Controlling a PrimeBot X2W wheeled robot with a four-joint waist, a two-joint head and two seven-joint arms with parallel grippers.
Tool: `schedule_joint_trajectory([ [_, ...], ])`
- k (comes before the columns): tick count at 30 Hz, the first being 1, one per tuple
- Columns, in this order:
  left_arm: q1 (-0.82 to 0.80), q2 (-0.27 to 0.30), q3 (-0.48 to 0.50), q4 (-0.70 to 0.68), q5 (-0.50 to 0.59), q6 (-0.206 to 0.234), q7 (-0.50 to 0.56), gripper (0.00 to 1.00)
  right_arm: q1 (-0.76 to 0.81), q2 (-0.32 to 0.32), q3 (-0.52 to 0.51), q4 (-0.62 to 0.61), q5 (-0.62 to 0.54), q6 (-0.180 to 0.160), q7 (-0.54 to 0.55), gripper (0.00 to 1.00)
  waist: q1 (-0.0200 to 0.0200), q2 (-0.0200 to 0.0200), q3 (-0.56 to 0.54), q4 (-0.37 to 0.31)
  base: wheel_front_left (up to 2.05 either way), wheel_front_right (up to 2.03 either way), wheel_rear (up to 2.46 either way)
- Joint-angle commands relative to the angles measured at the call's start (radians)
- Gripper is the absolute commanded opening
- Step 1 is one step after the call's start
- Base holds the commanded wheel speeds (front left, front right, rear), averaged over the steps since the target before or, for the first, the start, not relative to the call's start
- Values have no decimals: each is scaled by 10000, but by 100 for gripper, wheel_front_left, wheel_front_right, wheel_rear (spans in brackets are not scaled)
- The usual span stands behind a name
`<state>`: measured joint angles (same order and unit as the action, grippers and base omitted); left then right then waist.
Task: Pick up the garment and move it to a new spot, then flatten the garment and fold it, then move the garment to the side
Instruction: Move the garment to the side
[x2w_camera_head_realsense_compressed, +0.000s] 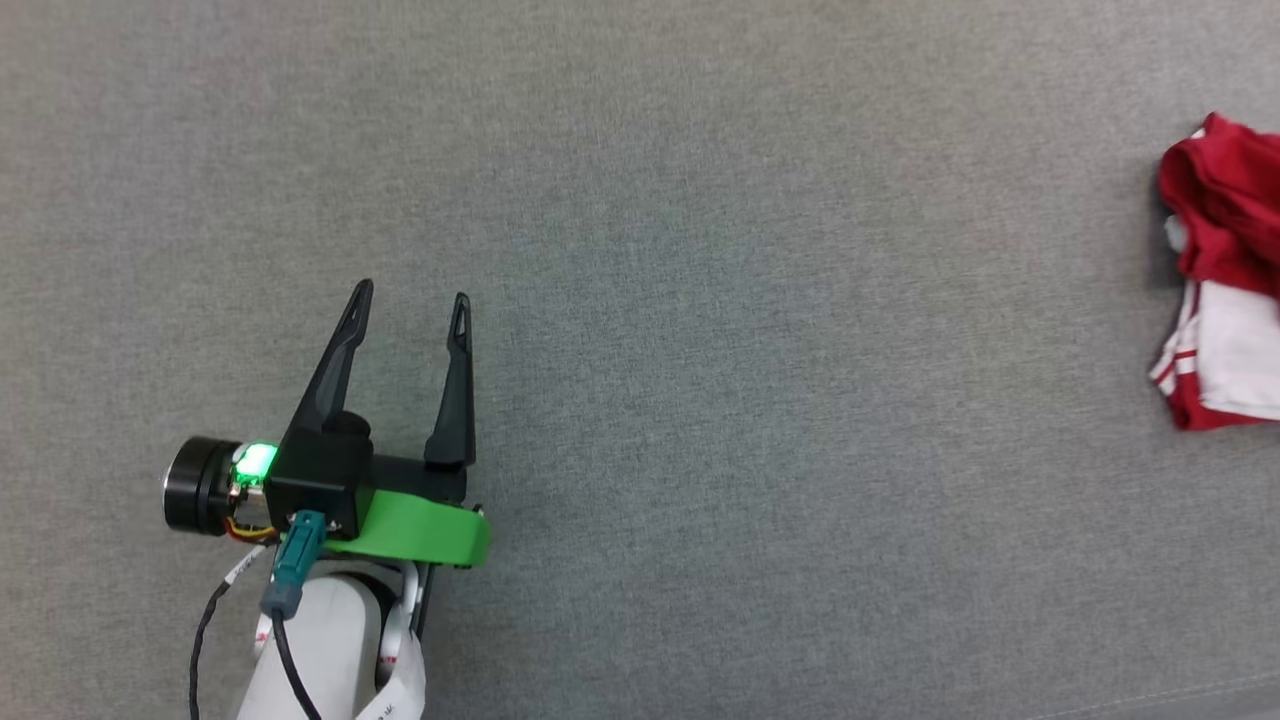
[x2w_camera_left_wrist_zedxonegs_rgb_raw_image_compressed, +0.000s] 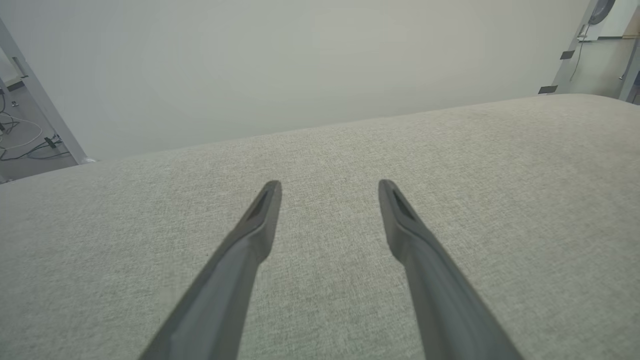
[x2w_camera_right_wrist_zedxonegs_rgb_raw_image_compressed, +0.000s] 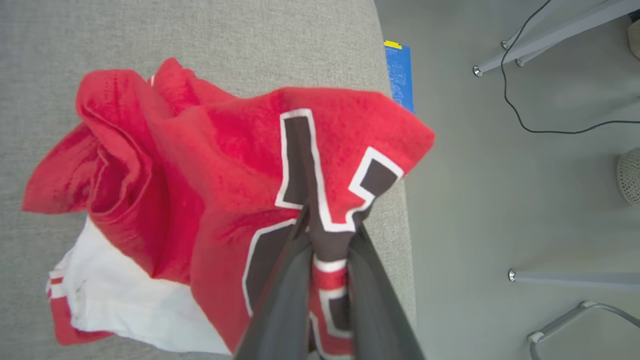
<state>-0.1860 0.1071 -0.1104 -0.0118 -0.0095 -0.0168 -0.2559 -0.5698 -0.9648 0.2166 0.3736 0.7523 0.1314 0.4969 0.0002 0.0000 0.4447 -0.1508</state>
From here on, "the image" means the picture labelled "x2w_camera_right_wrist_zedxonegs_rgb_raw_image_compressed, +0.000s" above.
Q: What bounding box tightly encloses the grey metal stand leg frame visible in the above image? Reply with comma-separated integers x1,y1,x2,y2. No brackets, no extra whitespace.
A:
472,0,640,77

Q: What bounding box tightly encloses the thin dark floor cable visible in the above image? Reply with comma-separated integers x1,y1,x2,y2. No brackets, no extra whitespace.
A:
500,0,640,135

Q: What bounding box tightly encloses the blue sheet with yellow tape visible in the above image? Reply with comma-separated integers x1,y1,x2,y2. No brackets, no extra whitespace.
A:
383,40,416,115

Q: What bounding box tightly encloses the grey tubular chair base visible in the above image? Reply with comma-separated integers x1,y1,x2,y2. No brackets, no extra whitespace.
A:
527,300,640,360

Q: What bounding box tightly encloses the white mesh round object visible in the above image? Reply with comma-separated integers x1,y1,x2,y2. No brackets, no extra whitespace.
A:
616,147,640,206

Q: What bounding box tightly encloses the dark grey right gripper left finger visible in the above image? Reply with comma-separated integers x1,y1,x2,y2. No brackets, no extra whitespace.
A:
232,205,316,360

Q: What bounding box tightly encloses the red and white basketball jersey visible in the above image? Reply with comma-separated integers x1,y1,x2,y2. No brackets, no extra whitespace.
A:
21,56,436,360

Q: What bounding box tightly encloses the grey metal stand leg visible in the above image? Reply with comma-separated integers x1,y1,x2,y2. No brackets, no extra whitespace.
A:
508,268,640,294

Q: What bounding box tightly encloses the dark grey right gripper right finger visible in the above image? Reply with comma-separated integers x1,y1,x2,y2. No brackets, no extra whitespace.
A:
346,222,426,360

